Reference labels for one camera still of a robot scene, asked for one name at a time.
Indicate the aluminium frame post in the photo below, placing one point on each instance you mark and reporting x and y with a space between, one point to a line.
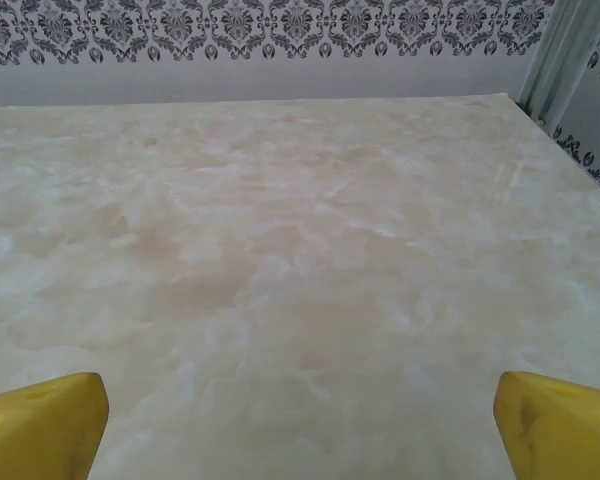
560 50

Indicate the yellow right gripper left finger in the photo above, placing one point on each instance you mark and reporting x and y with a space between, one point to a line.
40 435

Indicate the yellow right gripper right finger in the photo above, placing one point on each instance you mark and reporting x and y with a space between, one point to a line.
565 435

